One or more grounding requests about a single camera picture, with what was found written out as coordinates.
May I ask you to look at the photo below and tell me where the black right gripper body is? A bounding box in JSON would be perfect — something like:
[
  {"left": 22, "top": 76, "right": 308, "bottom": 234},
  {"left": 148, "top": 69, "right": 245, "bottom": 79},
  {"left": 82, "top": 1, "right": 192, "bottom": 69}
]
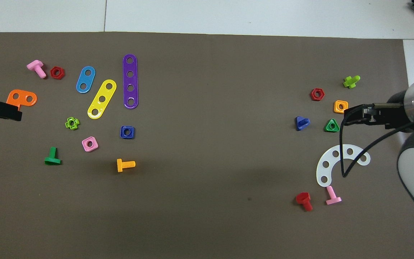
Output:
[{"left": 363, "top": 103, "right": 414, "bottom": 132}]

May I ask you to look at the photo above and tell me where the blue triangle head screw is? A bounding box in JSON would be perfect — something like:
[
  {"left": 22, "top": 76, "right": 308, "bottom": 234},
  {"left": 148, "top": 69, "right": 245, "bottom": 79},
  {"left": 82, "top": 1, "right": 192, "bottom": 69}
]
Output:
[{"left": 295, "top": 116, "right": 311, "bottom": 131}]

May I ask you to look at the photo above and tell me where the orange square nut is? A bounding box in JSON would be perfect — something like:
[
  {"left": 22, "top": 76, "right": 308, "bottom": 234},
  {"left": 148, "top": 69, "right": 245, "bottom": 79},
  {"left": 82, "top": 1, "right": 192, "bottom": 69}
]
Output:
[{"left": 333, "top": 100, "right": 349, "bottom": 114}]

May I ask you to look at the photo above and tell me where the green triangle nut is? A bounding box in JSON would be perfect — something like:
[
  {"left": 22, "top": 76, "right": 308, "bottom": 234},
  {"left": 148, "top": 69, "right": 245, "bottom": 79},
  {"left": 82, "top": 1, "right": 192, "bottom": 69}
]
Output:
[{"left": 323, "top": 119, "right": 340, "bottom": 133}]

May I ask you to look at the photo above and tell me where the lime green cross nut left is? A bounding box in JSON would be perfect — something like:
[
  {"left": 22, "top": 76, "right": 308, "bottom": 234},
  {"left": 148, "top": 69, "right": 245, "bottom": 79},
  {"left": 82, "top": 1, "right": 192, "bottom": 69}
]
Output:
[{"left": 343, "top": 75, "right": 361, "bottom": 89}]

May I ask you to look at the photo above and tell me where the pink plastic screw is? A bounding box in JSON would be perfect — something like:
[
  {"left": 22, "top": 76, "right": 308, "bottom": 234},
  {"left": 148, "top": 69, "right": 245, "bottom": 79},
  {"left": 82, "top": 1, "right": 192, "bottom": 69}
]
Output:
[
  {"left": 326, "top": 186, "right": 342, "bottom": 206},
  {"left": 26, "top": 60, "right": 47, "bottom": 79}
]

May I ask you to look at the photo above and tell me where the green plastic screw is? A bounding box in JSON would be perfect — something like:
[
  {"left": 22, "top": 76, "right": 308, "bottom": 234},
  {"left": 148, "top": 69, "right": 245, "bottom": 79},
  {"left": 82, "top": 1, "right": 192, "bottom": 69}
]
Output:
[{"left": 44, "top": 147, "right": 62, "bottom": 166}]

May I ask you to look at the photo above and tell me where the pink square nut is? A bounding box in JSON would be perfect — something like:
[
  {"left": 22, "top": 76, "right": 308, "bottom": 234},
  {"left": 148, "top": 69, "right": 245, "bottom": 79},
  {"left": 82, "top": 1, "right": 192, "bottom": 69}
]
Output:
[{"left": 82, "top": 136, "right": 99, "bottom": 152}]

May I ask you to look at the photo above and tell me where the red plastic screw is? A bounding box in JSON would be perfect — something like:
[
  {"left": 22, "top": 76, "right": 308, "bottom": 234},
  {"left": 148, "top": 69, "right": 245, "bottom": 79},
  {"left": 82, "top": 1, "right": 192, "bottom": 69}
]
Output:
[{"left": 295, "top": 192, "right": 313, "bottom": 212}]

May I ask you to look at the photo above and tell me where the orange plastic screw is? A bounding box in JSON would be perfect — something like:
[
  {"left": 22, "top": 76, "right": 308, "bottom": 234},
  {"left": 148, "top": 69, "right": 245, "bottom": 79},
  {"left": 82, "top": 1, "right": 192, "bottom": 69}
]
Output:
[{"left": 116, "top": 158, "right": 136, "bottom": 173}]

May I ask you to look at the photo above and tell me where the orange three-hole plate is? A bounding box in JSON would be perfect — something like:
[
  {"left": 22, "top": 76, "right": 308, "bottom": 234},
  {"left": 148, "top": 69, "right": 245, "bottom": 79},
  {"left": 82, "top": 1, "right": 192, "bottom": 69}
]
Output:
[{"left": 6, "top": 89, "right": 38, "bottom": 111}]

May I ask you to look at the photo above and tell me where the white curved five-hole plate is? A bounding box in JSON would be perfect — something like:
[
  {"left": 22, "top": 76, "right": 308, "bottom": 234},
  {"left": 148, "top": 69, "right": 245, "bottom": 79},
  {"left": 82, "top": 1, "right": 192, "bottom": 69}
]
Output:
[{"left": 316, "top": 144, "right": 371, "bottom": 188}]

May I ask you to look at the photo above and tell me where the blue two-hole strip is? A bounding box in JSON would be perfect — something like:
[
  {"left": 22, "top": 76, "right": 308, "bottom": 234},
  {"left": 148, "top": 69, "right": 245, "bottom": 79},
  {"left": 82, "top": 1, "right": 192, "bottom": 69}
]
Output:
[{"left": 76, "top": 66, "right": 96, "bottom": 94}]

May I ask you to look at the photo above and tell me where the yellow three-hole strip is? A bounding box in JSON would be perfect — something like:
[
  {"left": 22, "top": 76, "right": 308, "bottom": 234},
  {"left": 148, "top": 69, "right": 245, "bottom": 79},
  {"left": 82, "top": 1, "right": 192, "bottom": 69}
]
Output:
[{"left": 87, "top": 79, "right": 117, "bottom": 119}]

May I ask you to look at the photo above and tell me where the purple four-hole strip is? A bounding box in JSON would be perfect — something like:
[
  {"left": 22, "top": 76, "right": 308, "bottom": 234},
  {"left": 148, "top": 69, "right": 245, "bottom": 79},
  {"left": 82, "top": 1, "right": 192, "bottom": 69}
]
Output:
[{"left": 122, "top": 54, "right": 139, "bottom": 109}]

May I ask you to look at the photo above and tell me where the brown table mat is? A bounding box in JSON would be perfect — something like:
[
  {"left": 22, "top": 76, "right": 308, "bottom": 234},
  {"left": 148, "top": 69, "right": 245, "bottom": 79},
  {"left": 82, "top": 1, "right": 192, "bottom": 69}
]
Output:
[{"left": 0, "top": 32, "right": 414, "bottom": 259}]

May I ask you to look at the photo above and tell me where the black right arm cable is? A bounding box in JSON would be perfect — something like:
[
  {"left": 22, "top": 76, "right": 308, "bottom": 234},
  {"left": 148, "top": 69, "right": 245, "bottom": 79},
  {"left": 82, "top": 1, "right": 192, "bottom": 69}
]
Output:
[{"left": 340, "top": 103, "right": 414, "bottom": 178}]

